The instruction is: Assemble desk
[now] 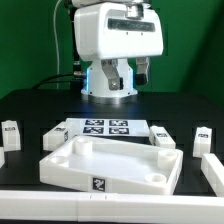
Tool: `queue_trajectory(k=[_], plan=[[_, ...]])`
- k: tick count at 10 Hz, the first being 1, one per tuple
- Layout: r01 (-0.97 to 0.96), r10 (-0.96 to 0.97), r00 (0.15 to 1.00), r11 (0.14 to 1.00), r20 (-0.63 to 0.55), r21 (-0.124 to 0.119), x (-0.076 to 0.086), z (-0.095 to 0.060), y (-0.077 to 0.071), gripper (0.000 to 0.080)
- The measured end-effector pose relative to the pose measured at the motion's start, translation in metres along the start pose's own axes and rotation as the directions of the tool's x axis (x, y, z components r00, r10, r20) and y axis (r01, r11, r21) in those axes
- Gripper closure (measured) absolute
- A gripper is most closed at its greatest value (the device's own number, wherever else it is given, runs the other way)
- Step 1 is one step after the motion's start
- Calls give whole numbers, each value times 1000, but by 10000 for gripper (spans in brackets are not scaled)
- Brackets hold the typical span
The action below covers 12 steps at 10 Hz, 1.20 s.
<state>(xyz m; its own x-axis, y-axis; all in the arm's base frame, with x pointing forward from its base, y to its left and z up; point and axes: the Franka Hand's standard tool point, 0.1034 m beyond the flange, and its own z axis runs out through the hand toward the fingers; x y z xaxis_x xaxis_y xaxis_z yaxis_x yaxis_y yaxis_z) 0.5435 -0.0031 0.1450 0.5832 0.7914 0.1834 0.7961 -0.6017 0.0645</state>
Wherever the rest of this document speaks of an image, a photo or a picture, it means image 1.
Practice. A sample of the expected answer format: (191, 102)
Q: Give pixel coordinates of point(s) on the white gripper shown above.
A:
(104, 32)

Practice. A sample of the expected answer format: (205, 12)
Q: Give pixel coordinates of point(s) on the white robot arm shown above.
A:
(96, 87)

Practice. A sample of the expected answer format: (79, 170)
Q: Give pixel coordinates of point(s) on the white left fence piece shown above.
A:
(2, 157)

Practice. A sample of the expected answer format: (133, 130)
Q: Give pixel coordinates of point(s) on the white front fence bar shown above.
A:
(104, 207)

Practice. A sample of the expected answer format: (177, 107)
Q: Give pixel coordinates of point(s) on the white right fence bar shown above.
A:
(213, 170)

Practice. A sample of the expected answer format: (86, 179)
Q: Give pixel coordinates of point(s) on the white marker sheet with tags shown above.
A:
(110, 127)

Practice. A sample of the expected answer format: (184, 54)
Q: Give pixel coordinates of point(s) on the white fence bar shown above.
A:
(104, 207)
(213, 170)

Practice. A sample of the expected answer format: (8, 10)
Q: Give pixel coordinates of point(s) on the white desk tabletop tray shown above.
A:
(93, 164)

